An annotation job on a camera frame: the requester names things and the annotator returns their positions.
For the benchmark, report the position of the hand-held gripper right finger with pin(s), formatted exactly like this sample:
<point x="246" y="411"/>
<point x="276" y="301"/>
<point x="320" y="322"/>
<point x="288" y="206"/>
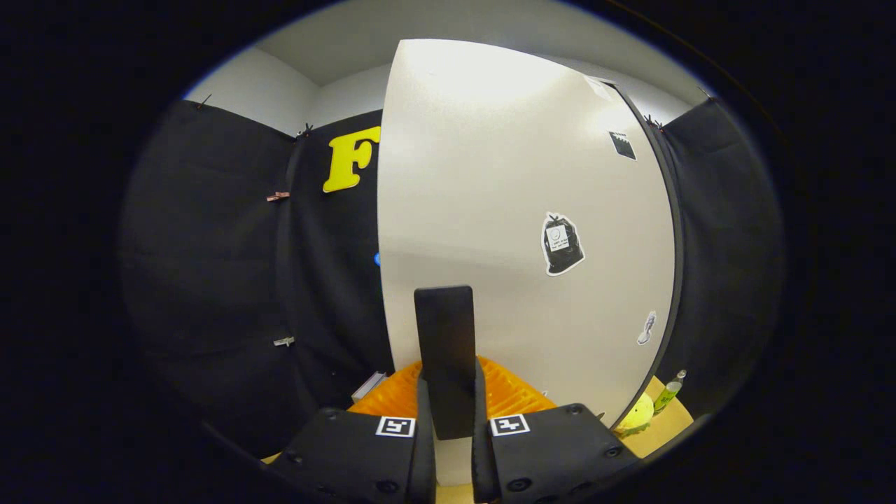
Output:
<point x="480" y="469"/>

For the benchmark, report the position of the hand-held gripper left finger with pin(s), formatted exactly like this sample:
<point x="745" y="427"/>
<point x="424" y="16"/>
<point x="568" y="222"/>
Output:
<point x="424" y="469"/>

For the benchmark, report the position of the white spine book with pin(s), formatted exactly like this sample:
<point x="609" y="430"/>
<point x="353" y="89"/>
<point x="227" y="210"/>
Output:
<point x="369" y="386"/>

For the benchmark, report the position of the yellow plush toy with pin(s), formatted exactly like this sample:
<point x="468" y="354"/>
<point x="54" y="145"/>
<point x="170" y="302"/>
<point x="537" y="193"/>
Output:
<point x="637" y="418"/>

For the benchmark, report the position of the silver metal clip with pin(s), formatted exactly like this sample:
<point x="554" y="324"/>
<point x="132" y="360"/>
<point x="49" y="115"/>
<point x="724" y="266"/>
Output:
<point x="284" y="341"/>

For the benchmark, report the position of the green bottle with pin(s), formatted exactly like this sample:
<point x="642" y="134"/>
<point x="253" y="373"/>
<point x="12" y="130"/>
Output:
<point x="668" y="395"/>

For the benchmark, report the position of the wooden clothes peg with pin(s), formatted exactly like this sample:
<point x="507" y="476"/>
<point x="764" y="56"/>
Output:
<point x="278" y="196"/>

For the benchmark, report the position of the black backdrop cloth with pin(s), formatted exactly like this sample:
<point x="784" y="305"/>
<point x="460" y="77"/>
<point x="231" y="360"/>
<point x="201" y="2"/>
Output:
<point x="210" y="245"/>

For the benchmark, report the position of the black binder clip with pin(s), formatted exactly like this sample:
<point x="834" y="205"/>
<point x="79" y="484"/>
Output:
<point x="305" y="130"/>
<point x="652" y="122"/>

